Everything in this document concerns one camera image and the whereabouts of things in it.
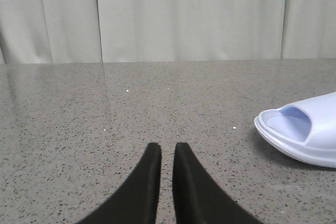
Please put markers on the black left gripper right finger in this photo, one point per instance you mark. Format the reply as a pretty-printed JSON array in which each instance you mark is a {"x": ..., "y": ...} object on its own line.
[{"x": 197, "y": 197}]

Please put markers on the light blue slipper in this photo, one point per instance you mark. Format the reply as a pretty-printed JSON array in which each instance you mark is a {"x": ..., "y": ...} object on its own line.
[{"x": 303, "y": 130}]

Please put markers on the white curtain backdrop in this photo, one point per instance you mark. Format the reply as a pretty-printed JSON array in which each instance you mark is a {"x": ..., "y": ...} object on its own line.
[{"x": 64, "y": 31}]

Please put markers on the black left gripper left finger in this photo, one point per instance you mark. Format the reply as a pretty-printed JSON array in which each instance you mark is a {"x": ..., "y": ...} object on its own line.
[{"x": 136, "y": 200}]

